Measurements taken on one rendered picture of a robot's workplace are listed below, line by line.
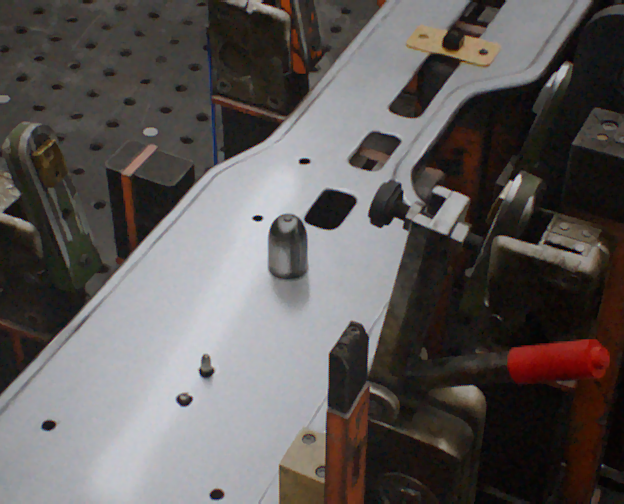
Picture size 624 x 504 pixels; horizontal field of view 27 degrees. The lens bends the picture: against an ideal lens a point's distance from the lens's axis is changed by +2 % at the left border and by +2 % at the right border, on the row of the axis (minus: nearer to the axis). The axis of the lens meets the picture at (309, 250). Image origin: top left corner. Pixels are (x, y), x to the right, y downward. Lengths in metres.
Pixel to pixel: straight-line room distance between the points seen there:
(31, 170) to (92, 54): 0.85
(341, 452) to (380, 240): 0.34
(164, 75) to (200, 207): 0.70
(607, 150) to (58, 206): 0.40
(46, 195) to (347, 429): 0.36
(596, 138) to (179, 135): 0.79
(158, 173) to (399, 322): 0.40
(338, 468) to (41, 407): 0.27
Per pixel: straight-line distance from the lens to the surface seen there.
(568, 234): 0.95
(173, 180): 1.10
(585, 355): 0.75
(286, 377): 0.92
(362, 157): 1.13
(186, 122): 1.66
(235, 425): 0.89
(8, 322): 1.08
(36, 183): 0.96
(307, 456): 0.79
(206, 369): 0.92
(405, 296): 0.76
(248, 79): 1.27
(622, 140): 0.95
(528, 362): 0.77
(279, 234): 0.97
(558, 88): 1.04
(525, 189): 0.92
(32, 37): 1.84
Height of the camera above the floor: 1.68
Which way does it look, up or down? 42 degrees down
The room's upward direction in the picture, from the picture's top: 1 degrees clockwise
